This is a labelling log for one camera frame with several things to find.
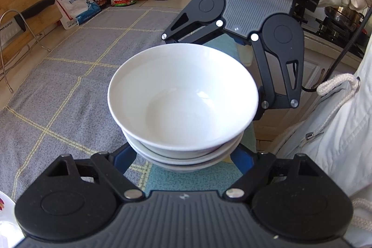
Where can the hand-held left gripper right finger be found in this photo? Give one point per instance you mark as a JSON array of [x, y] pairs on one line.
[[242, 160]]

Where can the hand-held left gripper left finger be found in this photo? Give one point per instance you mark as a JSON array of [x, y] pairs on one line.
[[125, 158]]

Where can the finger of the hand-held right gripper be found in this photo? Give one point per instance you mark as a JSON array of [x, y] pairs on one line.
[[261, 68], [186, 27]]

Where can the white floral bowl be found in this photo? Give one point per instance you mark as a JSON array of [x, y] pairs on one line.
[[180, 168], [174, 157], [180, 85]]

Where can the white fruit print plate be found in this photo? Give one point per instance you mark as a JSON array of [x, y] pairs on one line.
[[5, 221]]

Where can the black gas stove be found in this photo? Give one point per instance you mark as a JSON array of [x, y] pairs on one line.
[[334, 33]]

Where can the metal cooking pot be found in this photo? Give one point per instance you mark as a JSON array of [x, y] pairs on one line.
[[345, 17]]

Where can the person's white jacket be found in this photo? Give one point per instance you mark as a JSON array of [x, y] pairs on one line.
[[343, 134]]

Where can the grey and teal checked towel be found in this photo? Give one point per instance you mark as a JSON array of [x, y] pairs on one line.
[[72, 62]]

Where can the white and blue salt bag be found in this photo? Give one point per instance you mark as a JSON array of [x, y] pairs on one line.
[[75, 6]]

